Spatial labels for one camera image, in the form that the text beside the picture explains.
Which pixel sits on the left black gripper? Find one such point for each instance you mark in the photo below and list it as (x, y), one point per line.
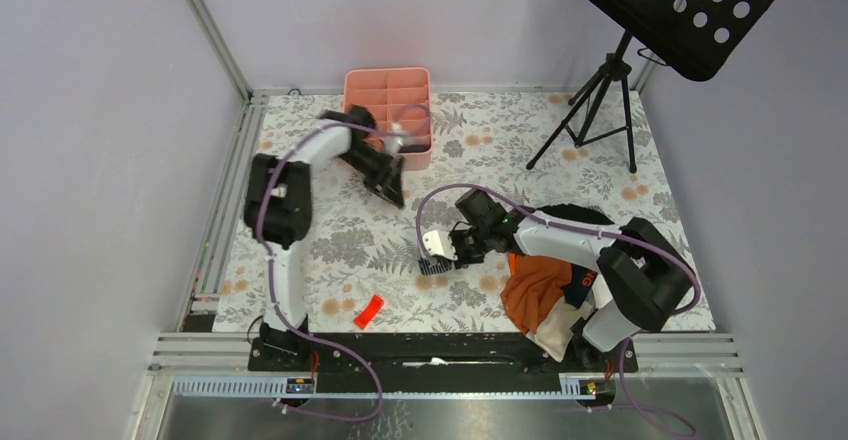
(388, 183)

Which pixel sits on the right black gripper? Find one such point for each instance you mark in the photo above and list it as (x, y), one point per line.
(462, 261)

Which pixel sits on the navy underwear beige waistband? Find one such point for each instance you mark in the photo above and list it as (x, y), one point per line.
(414, 149)

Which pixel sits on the striped navy garment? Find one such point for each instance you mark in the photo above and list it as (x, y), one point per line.
(435, 266)

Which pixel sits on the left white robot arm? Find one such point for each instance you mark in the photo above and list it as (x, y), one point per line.
(278, 209)

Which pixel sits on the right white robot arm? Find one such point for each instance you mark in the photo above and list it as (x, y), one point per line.
(647, 279)

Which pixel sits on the pink divided organizer tray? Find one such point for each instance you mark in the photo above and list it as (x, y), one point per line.
(401, 94)

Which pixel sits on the black garment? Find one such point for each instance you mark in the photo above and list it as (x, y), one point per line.
(572, 213)

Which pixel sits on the floral table mat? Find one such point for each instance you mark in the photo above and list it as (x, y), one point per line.
(360, 246)

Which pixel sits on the navy garment orange lettering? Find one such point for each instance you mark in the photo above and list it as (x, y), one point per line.
(579, 286)

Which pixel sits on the white cream garment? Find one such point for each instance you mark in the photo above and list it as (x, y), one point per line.
(554, 333)

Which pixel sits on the small red plastic piece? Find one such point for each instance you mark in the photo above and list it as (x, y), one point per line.
(367, 315)

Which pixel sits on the black music stand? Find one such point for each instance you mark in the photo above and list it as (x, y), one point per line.
(692, 37)

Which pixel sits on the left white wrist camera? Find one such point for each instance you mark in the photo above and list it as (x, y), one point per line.
(396, 138)

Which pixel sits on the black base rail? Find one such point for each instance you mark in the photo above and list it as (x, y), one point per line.
(432, 363)

